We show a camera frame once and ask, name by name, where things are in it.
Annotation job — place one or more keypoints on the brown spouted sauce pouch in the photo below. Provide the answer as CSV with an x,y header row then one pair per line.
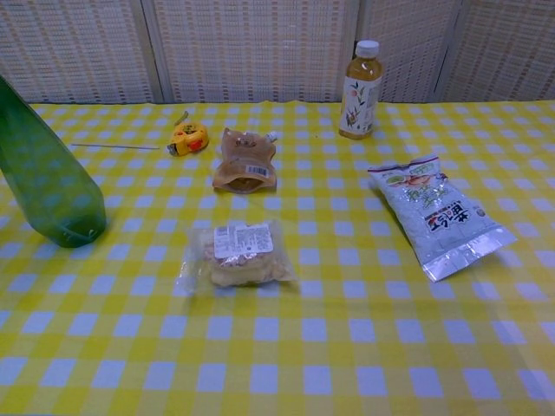
x,y
247,167

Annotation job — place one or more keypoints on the tea bottle with white cap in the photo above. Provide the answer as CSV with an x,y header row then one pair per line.
x,y
362,93

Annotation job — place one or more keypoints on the yellow tape measure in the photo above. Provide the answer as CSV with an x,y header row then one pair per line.
x,y
188,138

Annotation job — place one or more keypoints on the woven folding screen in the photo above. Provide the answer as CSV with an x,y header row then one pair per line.
x,y
277,50

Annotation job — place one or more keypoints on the yellow checkered tablecloth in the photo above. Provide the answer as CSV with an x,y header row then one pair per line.
x,y
277,268

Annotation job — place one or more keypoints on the white snack bag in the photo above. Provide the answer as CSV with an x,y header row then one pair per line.
x,y
442,212

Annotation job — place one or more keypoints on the clear bag of pastry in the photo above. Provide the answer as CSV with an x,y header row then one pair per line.
x,y
238,255

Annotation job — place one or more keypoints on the green spray bottle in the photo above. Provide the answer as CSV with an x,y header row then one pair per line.
x,y
45,173

